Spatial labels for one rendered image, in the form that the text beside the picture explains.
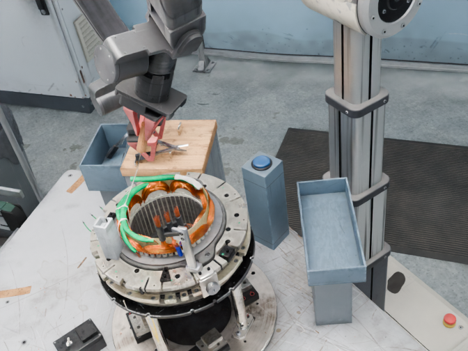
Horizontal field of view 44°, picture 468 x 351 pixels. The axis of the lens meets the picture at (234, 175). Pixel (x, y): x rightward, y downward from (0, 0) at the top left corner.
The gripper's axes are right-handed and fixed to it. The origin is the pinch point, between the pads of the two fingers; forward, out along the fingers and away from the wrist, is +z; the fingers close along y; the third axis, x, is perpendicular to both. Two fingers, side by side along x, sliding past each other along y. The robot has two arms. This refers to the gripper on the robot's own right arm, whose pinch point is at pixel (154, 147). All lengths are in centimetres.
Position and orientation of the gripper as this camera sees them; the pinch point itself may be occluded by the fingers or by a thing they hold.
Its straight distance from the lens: 139.8
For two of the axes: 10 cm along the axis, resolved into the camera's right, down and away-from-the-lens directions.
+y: -1.4, 6.7, -7.3
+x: 9.8, -0.1, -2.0
